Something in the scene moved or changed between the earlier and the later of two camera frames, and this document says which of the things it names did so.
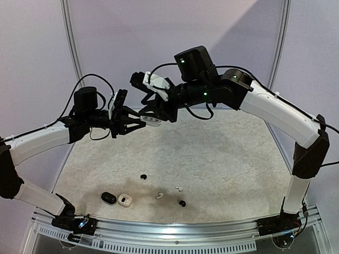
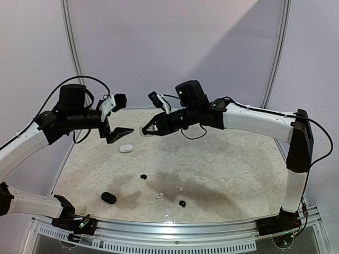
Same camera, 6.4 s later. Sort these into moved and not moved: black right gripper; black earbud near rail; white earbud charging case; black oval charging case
Moved: black right gripper; white earbud charging case
Not moved: black earbud near rail; black oval charging case
